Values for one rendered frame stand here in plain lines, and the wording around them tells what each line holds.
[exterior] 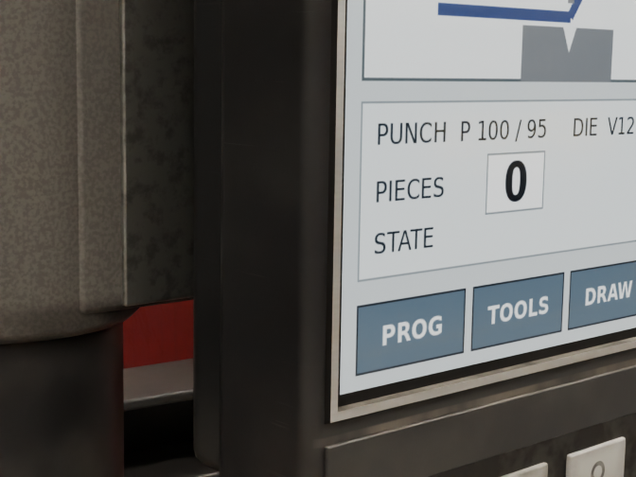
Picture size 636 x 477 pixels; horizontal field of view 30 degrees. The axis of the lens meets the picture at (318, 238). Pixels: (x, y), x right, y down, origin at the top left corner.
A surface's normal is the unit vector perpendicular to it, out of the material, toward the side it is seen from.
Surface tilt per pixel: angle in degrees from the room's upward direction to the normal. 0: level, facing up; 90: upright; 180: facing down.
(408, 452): 90
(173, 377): 0
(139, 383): 0
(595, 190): 90
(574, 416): 90
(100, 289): 90
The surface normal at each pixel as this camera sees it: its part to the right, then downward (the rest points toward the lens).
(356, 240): 0.66, 0.12
